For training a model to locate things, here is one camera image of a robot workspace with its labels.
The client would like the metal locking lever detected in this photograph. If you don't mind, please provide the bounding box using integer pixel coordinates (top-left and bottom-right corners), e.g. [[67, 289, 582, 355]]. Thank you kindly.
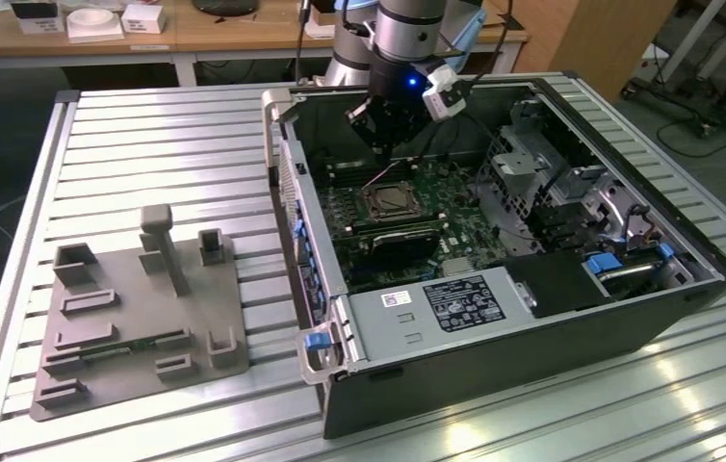
[[363, 162, 405, 188]]

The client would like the silver CPU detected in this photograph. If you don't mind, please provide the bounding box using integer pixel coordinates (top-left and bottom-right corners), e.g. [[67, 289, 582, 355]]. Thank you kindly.
[[379, 189, 413, 212]]

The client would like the CPU socket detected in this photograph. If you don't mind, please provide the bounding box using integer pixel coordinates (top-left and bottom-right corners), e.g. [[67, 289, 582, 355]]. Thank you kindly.
[[361, 181, 433, 221]]

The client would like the small white box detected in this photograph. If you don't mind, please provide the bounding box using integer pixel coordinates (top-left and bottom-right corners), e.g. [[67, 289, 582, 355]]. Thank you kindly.
[[302, 0, 339, 40]]

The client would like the pale blue teach pendant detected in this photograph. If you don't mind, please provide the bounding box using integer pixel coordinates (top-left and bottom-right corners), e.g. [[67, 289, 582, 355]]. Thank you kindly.
[[443, 7, 487, 54]]

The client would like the silver metal drive cage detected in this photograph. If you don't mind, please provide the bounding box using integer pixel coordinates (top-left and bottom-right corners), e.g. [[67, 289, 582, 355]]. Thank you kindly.
[[474, 93, 605, 256]]

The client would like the green motherboard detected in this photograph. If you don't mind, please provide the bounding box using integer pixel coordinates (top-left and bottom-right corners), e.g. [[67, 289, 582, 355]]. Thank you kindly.
[[321, 153, 506, 295]]

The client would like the black graphics card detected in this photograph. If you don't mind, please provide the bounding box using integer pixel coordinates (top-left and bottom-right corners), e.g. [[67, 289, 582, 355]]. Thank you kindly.
[[357, 228, 441, 278]]

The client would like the wooden cabinet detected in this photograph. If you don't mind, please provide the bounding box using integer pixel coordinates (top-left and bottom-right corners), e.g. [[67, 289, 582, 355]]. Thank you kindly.
[[515, 0, 660, 105]]

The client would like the small silver chipset heatsink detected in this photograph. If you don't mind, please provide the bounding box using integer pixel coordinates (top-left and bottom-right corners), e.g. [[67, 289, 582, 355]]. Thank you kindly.
[[439, 256, 478, 279]]

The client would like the black round object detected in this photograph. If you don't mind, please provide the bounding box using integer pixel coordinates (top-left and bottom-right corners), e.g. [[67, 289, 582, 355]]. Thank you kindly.
[[191, 0, 259, 15]]

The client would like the black plastic shroud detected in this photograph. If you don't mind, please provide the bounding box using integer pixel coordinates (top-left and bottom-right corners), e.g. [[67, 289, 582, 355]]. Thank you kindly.
[[502, 252, 618, 319]]

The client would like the white printed box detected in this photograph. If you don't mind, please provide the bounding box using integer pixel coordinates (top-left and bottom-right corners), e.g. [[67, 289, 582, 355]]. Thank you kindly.
[[120, 3, 169, 35]]

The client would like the blue disk carrier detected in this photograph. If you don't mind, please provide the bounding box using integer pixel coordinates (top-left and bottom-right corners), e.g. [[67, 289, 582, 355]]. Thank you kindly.
[[582, 243, 685, 297]]

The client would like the silver power supply unit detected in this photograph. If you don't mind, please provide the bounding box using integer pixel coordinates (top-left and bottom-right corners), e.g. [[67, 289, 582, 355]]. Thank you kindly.
[[339, 266, 538, 372]]

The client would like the white wheeled equipment stand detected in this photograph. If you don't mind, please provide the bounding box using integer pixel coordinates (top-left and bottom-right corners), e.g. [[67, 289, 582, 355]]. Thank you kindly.
[[618, 0, 726, 141]]

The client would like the blue case latch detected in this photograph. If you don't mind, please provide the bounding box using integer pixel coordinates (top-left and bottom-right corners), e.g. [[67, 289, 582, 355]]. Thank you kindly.
[[302, 330, 333, 353]]

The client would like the white block with round hollow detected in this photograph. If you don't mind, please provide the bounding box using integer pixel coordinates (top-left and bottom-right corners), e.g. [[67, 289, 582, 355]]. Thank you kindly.
[[64, 8, 127, 45]]

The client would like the grey parts rack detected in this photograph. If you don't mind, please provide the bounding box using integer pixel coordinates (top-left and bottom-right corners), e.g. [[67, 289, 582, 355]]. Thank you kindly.
[[27, 204, 253, 424]]

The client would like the black PC case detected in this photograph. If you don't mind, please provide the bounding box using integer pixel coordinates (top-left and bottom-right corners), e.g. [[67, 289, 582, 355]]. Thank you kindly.
[[261, 71, 726, 440]]

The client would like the white box with black top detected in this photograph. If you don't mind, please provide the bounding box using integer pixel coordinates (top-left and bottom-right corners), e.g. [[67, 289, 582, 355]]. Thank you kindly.
[[11, 0, 63, 36]]

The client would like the green RAM stick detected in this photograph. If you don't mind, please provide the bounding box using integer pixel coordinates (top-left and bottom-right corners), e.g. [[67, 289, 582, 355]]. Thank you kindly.
[[78, 337, 162, 361]]

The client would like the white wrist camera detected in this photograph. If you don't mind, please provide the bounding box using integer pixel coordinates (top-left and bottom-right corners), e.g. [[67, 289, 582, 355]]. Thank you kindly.
[[422, 66, 470, 121]]

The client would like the black camera cable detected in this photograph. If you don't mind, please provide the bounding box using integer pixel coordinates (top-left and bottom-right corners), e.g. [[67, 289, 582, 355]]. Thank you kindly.
[[465, 0, 517, 95]]

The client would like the coloured wire bundle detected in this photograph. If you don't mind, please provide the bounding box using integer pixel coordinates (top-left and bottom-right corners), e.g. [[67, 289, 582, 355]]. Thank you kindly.
[[618, 201, 664, 251]]

